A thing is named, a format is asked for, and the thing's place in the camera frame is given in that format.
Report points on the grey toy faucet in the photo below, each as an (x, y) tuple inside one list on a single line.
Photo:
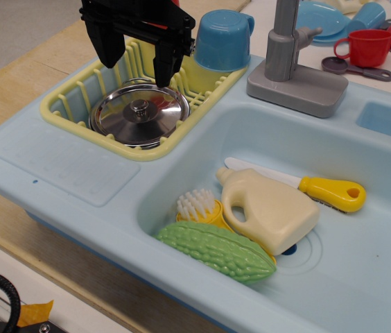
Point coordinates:
[(280, 80)]

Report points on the blue plastic cup background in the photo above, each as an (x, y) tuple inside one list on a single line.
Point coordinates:
[(370, 16)]

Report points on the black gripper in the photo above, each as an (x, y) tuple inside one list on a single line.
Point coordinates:
[(162, 23)]

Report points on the blue sink drain plug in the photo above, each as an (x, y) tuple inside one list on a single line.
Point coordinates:
[(290, 251)]

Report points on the red plastic cup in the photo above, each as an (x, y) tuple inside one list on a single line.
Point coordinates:
[(366, 48)]

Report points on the blue plastic plate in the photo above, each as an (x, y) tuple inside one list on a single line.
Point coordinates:
[(314, 14)]

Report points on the yellow dish brush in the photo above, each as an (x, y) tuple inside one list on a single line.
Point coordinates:
[(201, 207)]

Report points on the steel pot lid with knob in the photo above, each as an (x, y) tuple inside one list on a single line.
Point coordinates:
[(140, 117)]

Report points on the light blue toy sink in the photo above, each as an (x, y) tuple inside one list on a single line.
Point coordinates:
[(339, 280)]

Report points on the grey measuring spoon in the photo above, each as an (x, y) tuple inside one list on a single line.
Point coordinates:
[(339, 66)]

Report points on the blue upturned plastic cup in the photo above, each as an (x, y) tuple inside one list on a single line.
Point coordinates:
[(223, 40)]

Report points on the green toy bitter gourd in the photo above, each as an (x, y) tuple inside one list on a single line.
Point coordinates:
[(226, 252)]

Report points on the yellow handled toy knife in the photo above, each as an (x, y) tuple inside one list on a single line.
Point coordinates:
[(343, 195)]

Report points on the yellow dish rack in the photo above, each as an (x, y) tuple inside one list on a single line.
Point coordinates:
[(123, 110)]

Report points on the cream toy detergent bottle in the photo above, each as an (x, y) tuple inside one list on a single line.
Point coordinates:
[(269, 212)]

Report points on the yellow tape piece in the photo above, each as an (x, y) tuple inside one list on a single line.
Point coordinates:
[(34, 314)]

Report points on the steel pot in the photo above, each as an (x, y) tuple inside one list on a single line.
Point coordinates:
[(136, 138)]

